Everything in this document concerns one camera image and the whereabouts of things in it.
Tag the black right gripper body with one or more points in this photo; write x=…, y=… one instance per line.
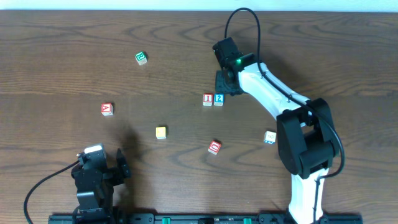
x=225, y=82

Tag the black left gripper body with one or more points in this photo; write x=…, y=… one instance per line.
x=115, y=175

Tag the blue number 2 block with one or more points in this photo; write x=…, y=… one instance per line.
x=218, y=99

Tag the red letter I block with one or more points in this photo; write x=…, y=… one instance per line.
x=207, y=99

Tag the red letter A block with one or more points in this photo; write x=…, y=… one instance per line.
x=107, y=109

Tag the yellow top block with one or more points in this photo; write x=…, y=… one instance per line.
x=270, y=137

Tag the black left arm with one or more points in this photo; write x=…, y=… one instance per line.
x=96, y=203

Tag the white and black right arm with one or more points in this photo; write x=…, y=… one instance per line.
x=308, y=145

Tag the yellow block with cow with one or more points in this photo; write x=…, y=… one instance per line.
x=161, y=132

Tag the red letter U block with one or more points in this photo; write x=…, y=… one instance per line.
x=214, y=147

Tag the green letter R block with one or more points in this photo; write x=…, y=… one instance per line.
x=141, y=58

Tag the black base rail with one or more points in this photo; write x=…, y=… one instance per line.
x=263, y=218

